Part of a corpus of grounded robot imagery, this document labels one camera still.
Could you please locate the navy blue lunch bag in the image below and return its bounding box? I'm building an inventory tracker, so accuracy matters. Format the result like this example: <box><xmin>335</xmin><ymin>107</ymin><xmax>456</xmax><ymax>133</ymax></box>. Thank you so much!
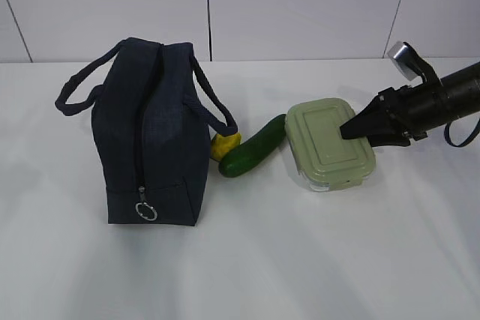
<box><xmin>55</xmin><ymin>37</ymin><xmax>238</xmax><ymax>226</ymax></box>

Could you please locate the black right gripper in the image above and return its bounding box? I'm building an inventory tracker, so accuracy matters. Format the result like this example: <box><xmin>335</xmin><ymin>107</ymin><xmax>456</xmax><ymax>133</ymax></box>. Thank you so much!
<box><xmin>340</xmin><ymin>85</ymin><xmax>428</xmax><ymax>148</ymax></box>

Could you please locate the glass container green lid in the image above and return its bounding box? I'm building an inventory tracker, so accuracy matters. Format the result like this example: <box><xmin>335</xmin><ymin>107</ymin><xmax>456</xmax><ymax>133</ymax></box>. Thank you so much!
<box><xmin>285</xmin><ymin>98</ymin><xmax>377</xmax><ymax>192</ymax></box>

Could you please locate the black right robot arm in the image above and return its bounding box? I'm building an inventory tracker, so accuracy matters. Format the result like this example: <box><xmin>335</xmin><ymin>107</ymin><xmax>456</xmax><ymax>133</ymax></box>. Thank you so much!
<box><xmin>340</xmin><ymin>63</ymin><xmax>479</xmax><ymax>148</ymax></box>

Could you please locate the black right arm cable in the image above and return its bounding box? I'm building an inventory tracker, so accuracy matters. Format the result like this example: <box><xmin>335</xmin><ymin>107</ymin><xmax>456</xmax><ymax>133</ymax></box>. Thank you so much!
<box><xmin>444</xmin><ymin>115</ymin><xmax>480</xmax><ymax>148</ymax></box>

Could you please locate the green cucumber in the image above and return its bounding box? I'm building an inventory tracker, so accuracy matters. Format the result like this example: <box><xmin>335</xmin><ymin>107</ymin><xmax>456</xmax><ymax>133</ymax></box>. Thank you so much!
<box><xmin>218</xmin><ymin>114</ymin><xmax>287</xmax><ymax>178</ymax></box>

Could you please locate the yellow lemon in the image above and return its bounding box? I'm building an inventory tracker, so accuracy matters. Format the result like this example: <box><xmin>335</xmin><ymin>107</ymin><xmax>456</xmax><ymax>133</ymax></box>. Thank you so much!
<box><xmin>210</xmin><ymin>133</ymin><xmax>242</xmax><ymax>162</ymax></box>

